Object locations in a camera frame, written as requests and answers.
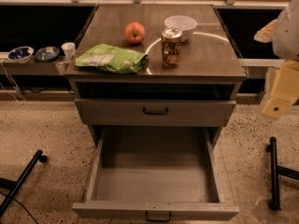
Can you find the black left stand leg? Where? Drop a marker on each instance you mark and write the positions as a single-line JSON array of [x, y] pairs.
[[13, 186]]

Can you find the blue patterned bowl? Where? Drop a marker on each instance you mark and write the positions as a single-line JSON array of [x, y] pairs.
[[21, 54]]

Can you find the red apple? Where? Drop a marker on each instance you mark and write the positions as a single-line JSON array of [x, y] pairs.
[[134, 32]]

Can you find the orange soda can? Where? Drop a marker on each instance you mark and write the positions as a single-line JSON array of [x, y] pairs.
[[171, 46]]

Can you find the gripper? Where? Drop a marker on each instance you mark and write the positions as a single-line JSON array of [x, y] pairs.
[[288, 34]]

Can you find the green chip bag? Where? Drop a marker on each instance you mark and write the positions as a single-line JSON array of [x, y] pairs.
[[112, 59]]

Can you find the black stand leg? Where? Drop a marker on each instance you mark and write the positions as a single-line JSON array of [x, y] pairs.
[[276, 171], [13, 186]]

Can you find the white bowl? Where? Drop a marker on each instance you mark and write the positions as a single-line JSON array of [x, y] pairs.
[[185, 24]]

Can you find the black right stand leg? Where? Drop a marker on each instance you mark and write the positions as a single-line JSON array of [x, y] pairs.
[[276, 171]]

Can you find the open bottom drawer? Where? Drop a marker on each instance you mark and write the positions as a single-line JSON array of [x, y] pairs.
[[159, 174]]

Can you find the white paper cup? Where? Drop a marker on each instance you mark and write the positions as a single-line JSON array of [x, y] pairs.
[[69, 49]]

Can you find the grey drawer cabinet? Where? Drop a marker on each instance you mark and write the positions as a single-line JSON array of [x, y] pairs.
[[208, 67]]

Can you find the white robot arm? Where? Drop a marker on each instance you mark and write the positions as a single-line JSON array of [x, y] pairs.
[[283, 33]]

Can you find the dark blue bowl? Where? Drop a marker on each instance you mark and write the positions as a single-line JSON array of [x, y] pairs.
[[47, 54]]

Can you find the closed middle drawer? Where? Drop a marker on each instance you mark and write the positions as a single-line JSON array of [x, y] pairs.
[[143, 112]]

